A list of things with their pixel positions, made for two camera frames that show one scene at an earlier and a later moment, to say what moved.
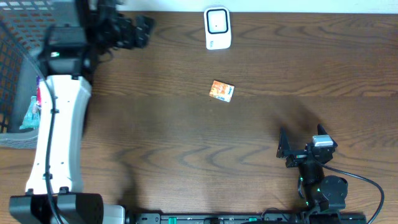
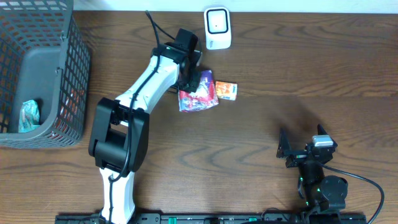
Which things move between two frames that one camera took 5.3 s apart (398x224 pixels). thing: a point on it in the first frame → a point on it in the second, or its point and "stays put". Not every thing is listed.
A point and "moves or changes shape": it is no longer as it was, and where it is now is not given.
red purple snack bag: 38,97 → 204,98
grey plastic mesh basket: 23,25 stays put
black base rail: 245,218 stays put
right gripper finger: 283,144 stays put
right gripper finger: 321,130 stays put
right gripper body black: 296,157 stays put
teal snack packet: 32,119 moves or changes shape
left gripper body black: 128,32 → 191,82
